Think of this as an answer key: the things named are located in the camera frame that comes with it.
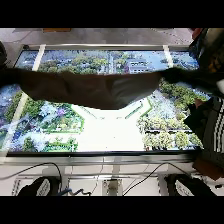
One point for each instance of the brown long-sleeved shirt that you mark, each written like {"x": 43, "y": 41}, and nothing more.
{"x": 93, "y": 90}

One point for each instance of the heap of clothes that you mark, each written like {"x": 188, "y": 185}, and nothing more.
{"x": 210, "y": 50}

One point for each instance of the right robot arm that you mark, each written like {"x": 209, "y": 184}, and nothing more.
{"x": 196, "y": 79}

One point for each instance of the red-brown garment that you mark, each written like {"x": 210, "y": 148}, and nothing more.
{"x": 208, "y": 166}

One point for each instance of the silver frame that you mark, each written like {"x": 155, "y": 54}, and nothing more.
{"x": 110, "y": 163}

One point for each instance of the black white striped garment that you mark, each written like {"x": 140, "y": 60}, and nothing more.
{"x": 210, "y": 126}

